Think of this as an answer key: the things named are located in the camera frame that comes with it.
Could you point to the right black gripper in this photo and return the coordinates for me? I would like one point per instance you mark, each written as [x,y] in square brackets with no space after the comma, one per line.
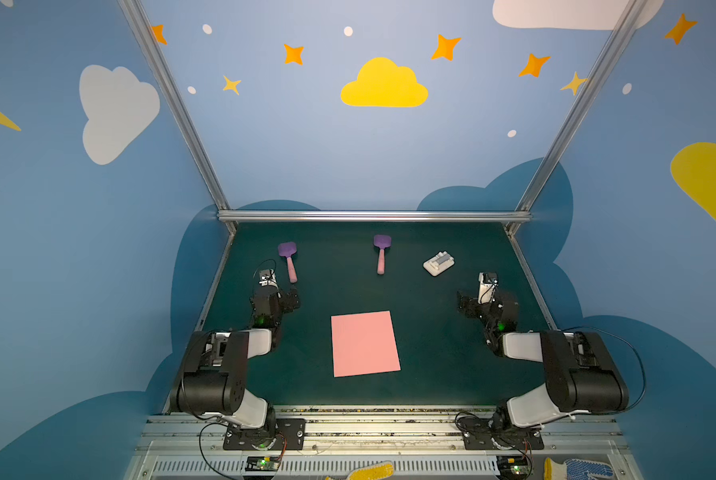
[466,303]

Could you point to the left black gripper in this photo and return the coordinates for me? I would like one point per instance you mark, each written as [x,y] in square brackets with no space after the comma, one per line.
[292,299]

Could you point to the pink square paper sheet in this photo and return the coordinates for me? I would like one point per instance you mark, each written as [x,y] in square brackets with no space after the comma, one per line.
[364,344]

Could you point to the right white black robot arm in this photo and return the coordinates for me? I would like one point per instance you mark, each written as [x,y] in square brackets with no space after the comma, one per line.
[580,374]

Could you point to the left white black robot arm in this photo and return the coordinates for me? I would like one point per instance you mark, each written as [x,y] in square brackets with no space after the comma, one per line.
[212,378]

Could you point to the left purple pink spatula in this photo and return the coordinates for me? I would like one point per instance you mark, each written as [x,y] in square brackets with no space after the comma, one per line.
[287,250]

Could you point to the purple pink spatula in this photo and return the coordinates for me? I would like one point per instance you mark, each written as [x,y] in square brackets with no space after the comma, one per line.
[382,242]
[287,250]

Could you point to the white small plastic device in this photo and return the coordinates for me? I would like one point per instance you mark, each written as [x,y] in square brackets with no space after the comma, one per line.
[439,263]

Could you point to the right purple pink spatula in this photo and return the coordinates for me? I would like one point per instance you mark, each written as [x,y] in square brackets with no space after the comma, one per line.
[382,242]

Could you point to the right green circuit board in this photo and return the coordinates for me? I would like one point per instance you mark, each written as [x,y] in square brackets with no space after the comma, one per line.
[513,468]

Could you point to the green circuit board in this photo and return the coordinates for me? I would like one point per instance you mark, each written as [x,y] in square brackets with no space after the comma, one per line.
[513,468]
[262,464]

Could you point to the left green circuit board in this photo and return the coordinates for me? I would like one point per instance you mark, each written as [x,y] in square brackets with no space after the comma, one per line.
[262,464]

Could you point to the yellow glove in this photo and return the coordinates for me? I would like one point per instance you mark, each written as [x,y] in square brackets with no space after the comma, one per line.
[380,471]

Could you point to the blue white glove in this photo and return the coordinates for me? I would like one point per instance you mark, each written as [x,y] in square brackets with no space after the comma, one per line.
[577,469]

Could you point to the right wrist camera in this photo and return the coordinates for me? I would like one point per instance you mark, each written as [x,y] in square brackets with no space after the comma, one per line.
[488,286]

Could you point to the horizontal aluminium frame bar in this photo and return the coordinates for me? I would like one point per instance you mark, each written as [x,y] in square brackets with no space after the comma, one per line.
[369,216]

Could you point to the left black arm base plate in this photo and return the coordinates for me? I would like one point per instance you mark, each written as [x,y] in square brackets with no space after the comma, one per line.
[274,435]

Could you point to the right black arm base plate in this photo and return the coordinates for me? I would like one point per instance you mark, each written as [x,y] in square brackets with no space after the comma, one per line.
[483,434]

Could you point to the aluminium front rail base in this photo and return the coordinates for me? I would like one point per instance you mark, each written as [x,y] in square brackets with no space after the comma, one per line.
[422,442]

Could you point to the left aluminium frame post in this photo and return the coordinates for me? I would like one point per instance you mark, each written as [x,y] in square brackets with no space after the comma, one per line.
[141,28]

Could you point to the aluminium frame post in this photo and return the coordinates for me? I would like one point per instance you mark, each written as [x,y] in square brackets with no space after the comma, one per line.
[606,62]
[141,28]

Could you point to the right aluminium frame post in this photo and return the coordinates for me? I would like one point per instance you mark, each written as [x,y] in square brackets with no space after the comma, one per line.
[606,62]

